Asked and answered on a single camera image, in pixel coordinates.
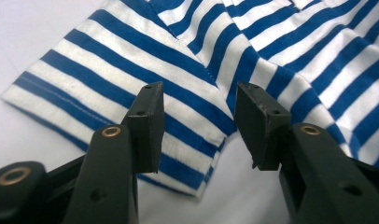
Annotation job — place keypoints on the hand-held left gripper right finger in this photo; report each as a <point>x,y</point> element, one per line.
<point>318,180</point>

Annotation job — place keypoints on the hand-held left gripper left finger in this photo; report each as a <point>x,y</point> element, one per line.
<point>109,174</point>

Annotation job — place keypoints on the blue white striped baby romper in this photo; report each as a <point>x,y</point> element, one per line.
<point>178,62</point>

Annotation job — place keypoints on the white table mat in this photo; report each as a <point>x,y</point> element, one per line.
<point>22,31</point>

